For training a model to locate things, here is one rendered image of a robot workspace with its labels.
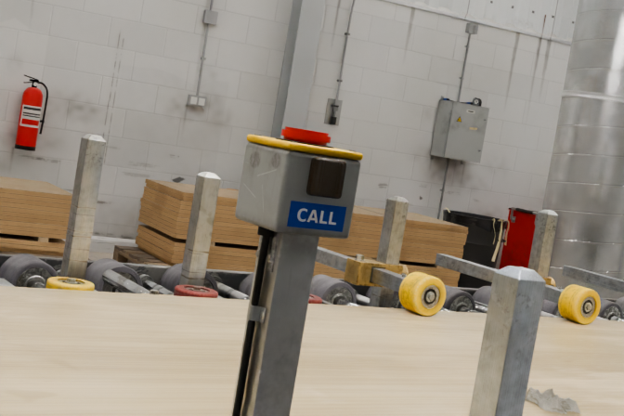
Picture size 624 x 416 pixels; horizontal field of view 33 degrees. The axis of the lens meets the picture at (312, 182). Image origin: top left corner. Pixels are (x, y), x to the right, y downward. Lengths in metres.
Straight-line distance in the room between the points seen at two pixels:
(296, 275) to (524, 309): 0.25
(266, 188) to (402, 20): 8.56
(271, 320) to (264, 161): 0.13
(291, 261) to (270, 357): 0.08
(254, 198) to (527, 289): 0.30
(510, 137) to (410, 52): 1.37
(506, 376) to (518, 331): 0.04
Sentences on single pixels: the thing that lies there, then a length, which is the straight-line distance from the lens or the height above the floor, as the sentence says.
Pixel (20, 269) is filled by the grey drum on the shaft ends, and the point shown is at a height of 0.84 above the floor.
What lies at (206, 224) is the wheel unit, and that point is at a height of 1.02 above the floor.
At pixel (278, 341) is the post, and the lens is 0.85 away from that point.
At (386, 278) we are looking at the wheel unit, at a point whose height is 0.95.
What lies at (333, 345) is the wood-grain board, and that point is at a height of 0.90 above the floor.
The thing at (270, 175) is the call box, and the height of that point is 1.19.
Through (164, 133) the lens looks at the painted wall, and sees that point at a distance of 8.44.
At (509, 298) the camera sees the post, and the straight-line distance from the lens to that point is 1.00.
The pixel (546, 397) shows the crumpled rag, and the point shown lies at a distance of 1.57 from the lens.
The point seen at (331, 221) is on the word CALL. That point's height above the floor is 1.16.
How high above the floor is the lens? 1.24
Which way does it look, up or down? 3 degrees down
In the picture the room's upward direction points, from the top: 9 degrees clockwise
